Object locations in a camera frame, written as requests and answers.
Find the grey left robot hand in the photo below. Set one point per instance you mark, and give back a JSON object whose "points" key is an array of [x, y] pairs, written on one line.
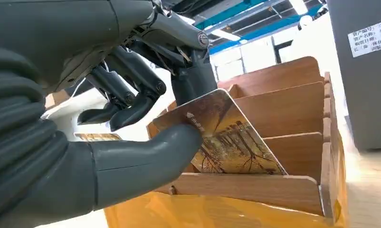
{"points": [[52, 31]]}

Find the card with tree print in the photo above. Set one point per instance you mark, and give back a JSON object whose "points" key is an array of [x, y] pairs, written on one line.
{"points": [[234, 141]]}

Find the small wooden block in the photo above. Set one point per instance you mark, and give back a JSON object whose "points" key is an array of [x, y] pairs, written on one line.
{"points": [[56, 99]]}

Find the ribbed grey left arm sleeve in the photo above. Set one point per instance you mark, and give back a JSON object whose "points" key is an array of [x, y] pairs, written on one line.
{"points": [[17, 126]]}

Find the gold printed card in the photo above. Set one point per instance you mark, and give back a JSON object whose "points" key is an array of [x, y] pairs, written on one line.
{"points": [[97, 137]]}

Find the ceiling light panel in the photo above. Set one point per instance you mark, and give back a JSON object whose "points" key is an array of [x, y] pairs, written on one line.
{"points": [[299, 6], [225, 34]]}

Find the glossy yellow sheet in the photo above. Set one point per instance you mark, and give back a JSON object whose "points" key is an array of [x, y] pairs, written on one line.
{"points": [[193, 214]]}

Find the wooden card box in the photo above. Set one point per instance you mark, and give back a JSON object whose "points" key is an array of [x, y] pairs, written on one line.
{"points": [[288, 107]]}

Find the white printed label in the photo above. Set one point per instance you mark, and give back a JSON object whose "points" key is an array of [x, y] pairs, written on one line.
{"points": [[370, 37]]}

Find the grey cabinet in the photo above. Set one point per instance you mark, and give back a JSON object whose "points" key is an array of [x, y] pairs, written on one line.
{"points": [[366, 94]]}

